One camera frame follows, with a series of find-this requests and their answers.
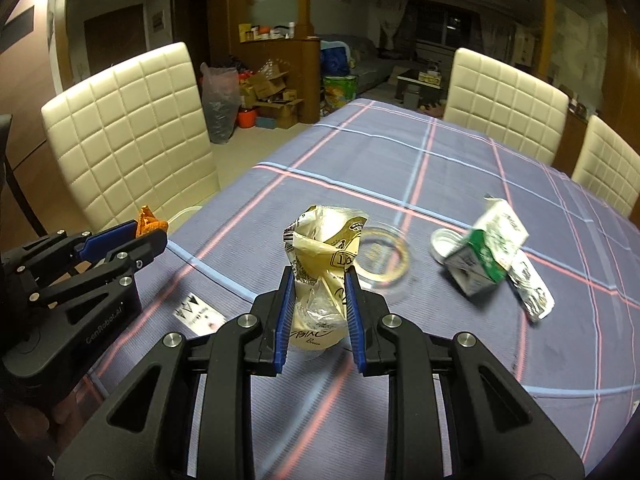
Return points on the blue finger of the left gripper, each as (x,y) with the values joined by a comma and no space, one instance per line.
(119,265)
(98,245)

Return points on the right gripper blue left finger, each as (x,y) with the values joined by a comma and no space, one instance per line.
(285,303)

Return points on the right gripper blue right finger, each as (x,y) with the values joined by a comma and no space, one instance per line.
(356,326)

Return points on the clear plastic round lid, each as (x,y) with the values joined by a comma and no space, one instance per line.
(384,257)

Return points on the cream paper wrapper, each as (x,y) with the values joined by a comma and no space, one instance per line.
(321,244)

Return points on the orange peel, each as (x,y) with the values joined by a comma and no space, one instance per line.
(148,223)

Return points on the green white milk carton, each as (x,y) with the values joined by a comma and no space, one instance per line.
(481,259)

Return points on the white sticker label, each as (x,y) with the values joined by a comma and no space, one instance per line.
(200,318)

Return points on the white bottle cap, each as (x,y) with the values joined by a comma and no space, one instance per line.
(443,243)

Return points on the cream quilted chair left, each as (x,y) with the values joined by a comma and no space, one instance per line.
(134,136)

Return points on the cream quilted chair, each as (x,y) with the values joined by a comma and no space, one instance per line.
(134,136)
(608,167)
(512,107)

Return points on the purple plaid tablecloth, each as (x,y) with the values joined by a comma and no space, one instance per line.
(413,175)

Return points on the green printed bag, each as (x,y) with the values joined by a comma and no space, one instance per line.
(339,90)

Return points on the silver foil blister pack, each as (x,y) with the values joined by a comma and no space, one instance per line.
(536,299)

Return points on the orange bucket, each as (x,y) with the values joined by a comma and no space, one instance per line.
(247,118)

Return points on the grey plastic bag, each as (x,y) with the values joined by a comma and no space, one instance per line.
(221,101)

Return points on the dark coffee table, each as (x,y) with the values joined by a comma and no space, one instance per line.
(413,92)

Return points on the cardboard boxes pile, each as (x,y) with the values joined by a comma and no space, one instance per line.
(267,91)

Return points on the blue storage box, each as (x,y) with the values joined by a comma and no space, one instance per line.
(334,58)

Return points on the wooden cabinet counter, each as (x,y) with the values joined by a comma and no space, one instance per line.
(299,58)

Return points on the cream quilted chair far right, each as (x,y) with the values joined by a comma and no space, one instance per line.
(608,167)

